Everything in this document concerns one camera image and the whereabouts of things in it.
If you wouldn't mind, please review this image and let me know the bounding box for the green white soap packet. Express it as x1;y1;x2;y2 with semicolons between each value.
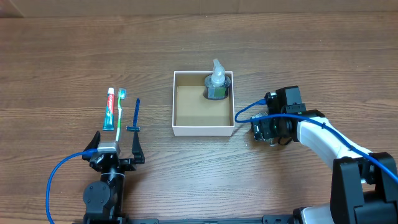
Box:
251;119;277;146

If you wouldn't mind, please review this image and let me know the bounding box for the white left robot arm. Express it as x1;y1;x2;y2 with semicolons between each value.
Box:
82;131;145;223

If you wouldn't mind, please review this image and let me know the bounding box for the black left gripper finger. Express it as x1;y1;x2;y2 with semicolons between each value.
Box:
81;131;101;161
132;131;145;164

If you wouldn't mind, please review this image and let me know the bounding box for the green white toothbrush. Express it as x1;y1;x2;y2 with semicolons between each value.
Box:
115;88;126;141

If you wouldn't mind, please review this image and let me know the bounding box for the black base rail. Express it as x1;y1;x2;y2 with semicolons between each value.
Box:
128;215;293;224

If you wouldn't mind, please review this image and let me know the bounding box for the red green toothpaste tube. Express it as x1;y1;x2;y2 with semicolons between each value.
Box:
103;87;114;131

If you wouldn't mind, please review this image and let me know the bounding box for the clear soap pump bottle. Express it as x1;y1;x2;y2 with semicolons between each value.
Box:
203;59;231;100

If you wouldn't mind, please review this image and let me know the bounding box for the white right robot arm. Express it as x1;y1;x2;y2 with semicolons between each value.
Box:
251;86;397;224

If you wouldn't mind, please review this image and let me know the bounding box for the blue disposable razor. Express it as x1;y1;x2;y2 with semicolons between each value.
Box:
126;98;141;132

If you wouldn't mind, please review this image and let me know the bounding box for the white cardboard box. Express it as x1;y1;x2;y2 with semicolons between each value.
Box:
172;71;235;136

